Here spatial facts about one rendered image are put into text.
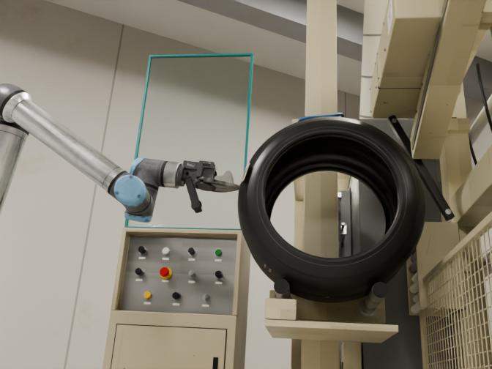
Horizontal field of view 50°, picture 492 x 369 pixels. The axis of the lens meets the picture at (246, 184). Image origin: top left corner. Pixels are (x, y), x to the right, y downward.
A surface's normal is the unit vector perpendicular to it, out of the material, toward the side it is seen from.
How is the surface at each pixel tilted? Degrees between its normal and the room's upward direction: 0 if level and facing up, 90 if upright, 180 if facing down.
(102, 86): 90
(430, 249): 90
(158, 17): 180
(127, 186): 97
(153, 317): 90
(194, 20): 180
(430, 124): 162
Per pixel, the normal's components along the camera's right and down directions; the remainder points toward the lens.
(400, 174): 0.07, -0.40
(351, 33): 0.40, -0.31
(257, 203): -0.29, -0.33
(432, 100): -0.08, 0.77
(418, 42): -0.06, 0.93
